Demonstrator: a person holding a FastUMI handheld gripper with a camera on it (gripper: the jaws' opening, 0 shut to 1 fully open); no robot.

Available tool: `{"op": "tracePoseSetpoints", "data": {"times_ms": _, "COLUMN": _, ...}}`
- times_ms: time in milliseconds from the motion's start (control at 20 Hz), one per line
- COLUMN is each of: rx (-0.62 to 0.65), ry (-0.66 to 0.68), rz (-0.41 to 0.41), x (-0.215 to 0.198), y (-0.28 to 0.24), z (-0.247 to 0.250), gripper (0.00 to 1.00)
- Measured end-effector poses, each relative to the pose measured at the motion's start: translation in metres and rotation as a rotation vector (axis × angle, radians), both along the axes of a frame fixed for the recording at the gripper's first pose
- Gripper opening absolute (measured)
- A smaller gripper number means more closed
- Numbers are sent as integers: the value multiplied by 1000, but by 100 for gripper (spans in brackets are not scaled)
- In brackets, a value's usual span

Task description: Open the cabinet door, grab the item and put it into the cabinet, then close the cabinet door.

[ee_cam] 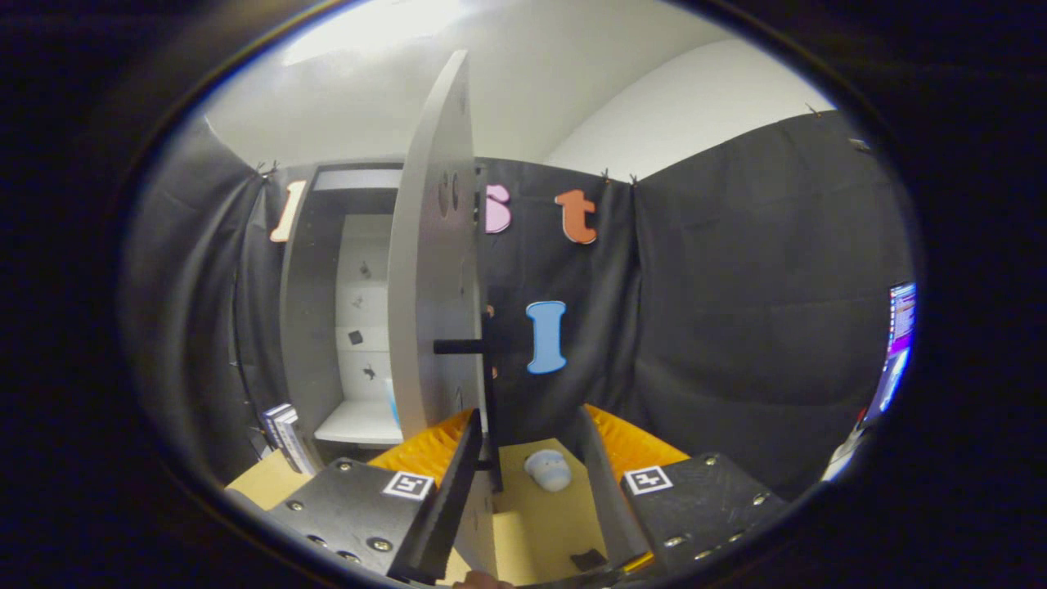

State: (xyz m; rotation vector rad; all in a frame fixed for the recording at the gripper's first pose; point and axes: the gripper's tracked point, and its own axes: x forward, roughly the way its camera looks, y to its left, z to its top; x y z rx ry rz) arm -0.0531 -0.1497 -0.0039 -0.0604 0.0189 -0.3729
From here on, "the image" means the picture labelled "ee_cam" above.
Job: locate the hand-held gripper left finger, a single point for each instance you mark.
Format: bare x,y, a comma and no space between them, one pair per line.
446,515

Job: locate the grey book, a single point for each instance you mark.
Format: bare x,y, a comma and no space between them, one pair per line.
298,450
272,421
284,433

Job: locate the black backdrop cloth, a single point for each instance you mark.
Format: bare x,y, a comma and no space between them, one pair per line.
736,327

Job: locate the light grey cabinet door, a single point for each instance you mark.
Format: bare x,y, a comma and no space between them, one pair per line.
429,270

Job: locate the dark grey cabinet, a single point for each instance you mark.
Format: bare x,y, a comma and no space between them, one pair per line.
307,327

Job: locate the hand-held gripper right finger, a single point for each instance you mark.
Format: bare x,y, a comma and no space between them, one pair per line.
609,499

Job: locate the lit computer screen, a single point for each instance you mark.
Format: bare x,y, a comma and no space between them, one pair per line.
900,327

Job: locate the small pale blue toy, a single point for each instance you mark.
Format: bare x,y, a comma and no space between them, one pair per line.
546,473

